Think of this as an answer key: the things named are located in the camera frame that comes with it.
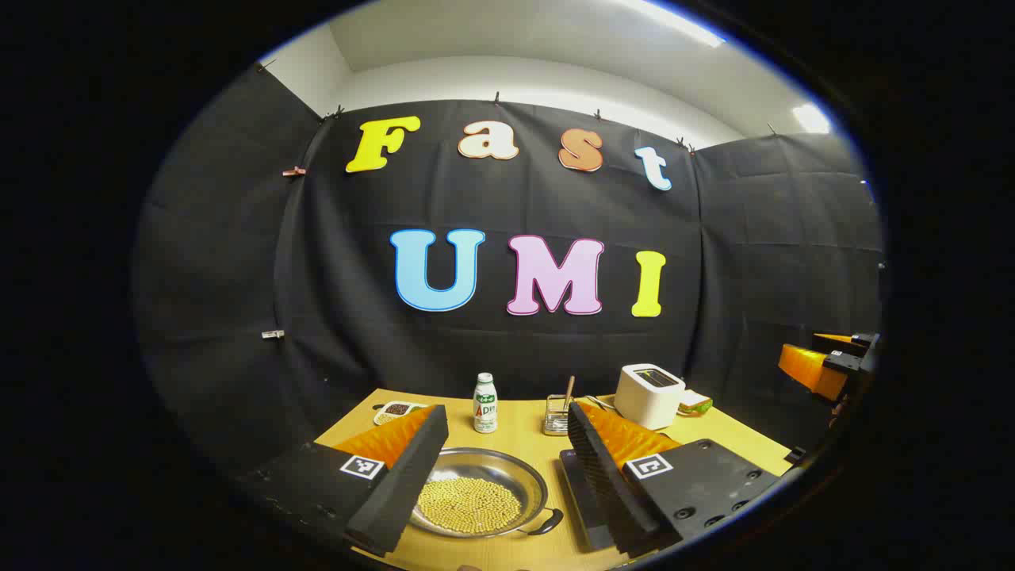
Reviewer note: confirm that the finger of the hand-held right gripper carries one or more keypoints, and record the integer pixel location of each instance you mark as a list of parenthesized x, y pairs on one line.
[(833, 339), (809, 371)]

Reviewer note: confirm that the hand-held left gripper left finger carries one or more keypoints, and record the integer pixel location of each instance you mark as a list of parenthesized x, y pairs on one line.
[(396, 484)]

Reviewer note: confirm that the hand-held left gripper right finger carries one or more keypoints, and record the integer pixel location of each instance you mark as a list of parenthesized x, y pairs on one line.
[(607, 484)]

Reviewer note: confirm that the black induction cooktop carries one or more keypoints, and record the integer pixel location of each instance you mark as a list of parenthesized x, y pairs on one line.
[(583, 500)]

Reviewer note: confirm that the stainless steel pot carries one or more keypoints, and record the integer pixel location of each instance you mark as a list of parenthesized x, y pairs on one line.
[(507, 472)]

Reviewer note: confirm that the white divided bean dish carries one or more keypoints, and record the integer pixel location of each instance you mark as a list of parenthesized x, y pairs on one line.
[(394, 411)]

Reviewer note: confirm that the pile of soybeans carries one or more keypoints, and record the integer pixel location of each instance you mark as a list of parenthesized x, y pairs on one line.
[(468, 505)]

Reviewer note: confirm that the white toaster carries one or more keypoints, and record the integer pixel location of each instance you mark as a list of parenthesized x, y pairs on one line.
[(646, 396)]

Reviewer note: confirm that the white milk bottle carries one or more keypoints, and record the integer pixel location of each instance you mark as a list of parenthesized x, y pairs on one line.
[(485, 408)]

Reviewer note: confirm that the sandwich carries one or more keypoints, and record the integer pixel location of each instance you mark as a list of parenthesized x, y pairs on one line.
[(694, 404)]

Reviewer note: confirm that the black backdrop cloth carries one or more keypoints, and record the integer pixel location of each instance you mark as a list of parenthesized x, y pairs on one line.
[(492, 349)]

